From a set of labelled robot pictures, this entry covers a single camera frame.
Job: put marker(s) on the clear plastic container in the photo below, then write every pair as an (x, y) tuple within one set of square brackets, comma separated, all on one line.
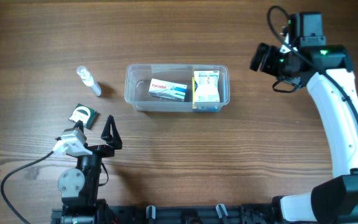
[(138, 78)]

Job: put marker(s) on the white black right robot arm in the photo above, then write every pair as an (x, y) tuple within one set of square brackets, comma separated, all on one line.
[(326, 72)]

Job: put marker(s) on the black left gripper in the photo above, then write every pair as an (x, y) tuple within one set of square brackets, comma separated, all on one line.
[(114, 140)]

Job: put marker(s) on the white Hansaplast plaster box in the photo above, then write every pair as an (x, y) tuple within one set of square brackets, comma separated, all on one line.
[(205, 86)]

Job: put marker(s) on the white spray bottle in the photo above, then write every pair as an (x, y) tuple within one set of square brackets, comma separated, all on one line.
[(88, 80)]

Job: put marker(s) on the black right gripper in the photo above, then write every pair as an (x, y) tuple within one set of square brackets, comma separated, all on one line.
[(271, 52)]

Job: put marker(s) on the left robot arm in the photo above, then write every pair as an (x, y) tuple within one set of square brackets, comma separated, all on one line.
[(79, 185)]

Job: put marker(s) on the green white small box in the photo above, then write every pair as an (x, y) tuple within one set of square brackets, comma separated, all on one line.
[(85, 114)]

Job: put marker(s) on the blue lozenge box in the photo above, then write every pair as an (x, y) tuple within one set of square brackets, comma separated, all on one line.
[(210, 106)]

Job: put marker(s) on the white caplet medicine box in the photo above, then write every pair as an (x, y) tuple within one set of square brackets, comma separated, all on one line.
[(168, 90)]

